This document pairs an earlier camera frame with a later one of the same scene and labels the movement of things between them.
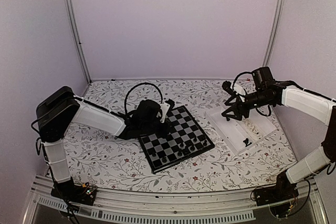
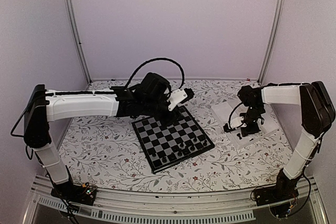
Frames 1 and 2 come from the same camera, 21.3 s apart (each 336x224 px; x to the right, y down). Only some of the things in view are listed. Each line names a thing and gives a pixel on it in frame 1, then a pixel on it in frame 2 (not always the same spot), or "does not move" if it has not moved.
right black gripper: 238,116 -> 247,131
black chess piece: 186,152 does not move
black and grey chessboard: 186,140 does not move
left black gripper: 165,132 -> 169,120
